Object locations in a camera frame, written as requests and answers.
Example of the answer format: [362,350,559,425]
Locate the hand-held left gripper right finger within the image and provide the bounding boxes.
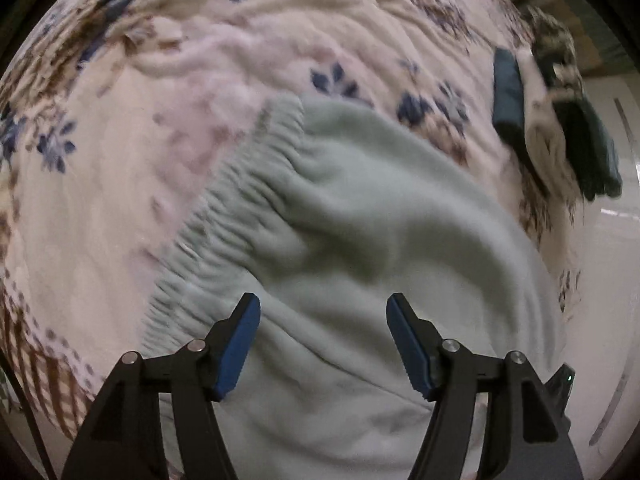
[386,294,586,480]

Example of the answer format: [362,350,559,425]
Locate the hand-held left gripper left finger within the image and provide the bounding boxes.
[60,292,262,480]

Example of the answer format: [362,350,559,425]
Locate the light grey-green fleece pants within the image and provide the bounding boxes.
[140,94,568,480]

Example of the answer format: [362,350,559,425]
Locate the floral printed blanket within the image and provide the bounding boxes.
[0,0,586,480]

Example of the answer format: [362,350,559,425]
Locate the dark blue folded cloth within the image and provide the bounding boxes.
[492,47,527,145]

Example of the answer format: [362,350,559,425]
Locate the black cable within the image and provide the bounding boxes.
[5,365,58,480]

